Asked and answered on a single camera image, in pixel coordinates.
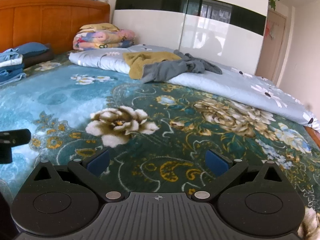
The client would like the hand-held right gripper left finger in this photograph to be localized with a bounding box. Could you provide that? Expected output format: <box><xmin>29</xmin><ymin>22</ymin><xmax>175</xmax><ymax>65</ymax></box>
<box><xmin>32</xmin><ymin>149</ymin><xmax>125</xmax><ymax>203</ymax></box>

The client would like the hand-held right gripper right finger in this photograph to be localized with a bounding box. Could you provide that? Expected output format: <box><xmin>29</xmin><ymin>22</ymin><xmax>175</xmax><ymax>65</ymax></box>
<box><xmin>191</xmin><ymin>149</ymin><xmax>288</xmax><ymax>203</ymax></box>

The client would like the stack of folded blue clothes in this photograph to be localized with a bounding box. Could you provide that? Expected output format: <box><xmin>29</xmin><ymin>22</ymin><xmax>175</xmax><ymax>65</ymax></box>
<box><xmin>0</xmin><ymin>47</ymin><xmax>27</xmax><ymax>85</ymax></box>

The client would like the teal floral bed blanket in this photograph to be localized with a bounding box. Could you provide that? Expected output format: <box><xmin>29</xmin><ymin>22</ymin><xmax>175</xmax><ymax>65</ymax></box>
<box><xmin>0</xmin><ymin>50</ymin><xmax>320</xmax><ymax>240</ymax></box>

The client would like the light blue floral quilt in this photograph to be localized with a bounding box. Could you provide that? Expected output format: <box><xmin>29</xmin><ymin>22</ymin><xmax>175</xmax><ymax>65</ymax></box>
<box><xmin>69</xmin><ymin>44</ymin><xmax>320</xmax><ymax>132</ymax></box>

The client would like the mustard knitted sweater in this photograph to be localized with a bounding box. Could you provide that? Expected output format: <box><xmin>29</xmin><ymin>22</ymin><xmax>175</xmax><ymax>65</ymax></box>
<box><xmin>122</xmin><ymin>51</ymin><xmax>182</xmax><ymax>80</ymax></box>

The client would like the wooden bed headboard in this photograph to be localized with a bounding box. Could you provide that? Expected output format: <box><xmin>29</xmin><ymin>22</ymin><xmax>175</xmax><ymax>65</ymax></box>
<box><xmin>0</xmin><ymin>0</ymin><xmax>110</xmax><ymax>54</ymax></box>

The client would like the folded colourful cartoon quilt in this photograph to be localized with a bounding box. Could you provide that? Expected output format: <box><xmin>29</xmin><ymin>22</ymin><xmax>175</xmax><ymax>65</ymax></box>
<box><xmin>73</xmin><ymin>29</ymin><xmax>137</xmax><ymax>51</ymax></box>

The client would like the wooden room door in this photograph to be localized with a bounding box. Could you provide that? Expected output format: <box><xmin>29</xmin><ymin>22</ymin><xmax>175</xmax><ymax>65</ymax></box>
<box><xmin>255</xmin><ymin>10</ymin><xmax>288</xmax><ymax>82</ymax></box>

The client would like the yellow pillow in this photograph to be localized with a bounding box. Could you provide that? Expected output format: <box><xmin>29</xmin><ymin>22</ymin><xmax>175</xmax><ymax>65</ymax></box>
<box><xmin>79</xmin><ymin>23</ymin><xmax>120</xmax><ymax>32</ymax></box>

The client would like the red door hanging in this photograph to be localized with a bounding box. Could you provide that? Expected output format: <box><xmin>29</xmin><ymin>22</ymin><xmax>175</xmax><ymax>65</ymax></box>
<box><xmin>265</xmin><ymin>21</ymin><xmax>277</xmax><ymax>39</ymax></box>

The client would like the white wardrobe with black band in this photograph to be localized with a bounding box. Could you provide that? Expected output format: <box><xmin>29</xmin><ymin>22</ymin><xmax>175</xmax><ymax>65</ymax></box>
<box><xmin>111</xmin><ymin>0</ymin><xmax>269</xmax><ymax>77</ymax></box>

